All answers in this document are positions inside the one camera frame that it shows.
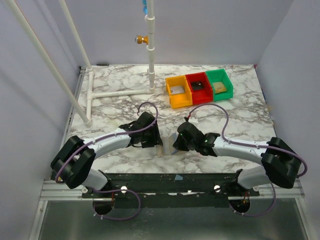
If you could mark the green plastic bin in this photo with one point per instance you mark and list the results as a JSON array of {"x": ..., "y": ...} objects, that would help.
[{"x": 220, "y": 75}]

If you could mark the white PVC pipe frame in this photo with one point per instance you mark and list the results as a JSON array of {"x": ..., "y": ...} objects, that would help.
[{"x": 86, "y": 116}]

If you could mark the white card in yellow bin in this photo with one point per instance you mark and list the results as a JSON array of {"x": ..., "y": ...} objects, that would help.
[{"x": 175, "y": 90}]

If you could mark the gold card in green bin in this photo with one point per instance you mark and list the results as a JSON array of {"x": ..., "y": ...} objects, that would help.
[{"x": 219, "y": 87}]

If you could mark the black card in red bin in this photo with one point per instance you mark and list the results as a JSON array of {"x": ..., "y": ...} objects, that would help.
[{"x": 197, "y": 85}]

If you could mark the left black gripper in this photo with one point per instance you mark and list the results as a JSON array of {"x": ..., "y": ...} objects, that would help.
[{"x": 155, "y": 139}]

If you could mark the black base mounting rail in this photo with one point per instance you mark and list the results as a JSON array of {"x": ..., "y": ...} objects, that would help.
[{"x": 161, "y": 190}]

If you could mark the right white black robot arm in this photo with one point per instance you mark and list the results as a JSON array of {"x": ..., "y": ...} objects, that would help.
[{"x": 276, "y": 161}]

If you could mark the beige card holder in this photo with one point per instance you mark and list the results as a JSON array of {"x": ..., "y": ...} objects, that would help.
[{"x": 167, "y": 148}]

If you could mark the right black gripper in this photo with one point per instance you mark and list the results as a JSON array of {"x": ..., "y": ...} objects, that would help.
[{"x": 179, "y": 144}]

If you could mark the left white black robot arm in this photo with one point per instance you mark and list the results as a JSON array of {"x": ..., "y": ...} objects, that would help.
[{"x": 73, "y": 163}]

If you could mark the yellow plastic bin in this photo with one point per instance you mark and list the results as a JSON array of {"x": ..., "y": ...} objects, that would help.
[{"x": 180, "y": 95}]

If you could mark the blue sticker on rail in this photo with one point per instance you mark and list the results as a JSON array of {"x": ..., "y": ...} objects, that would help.
[{"x": 178, "y": 177}]

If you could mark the red plastic bin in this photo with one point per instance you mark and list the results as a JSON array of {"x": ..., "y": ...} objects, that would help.
[{"x": 202, "y": 96}]

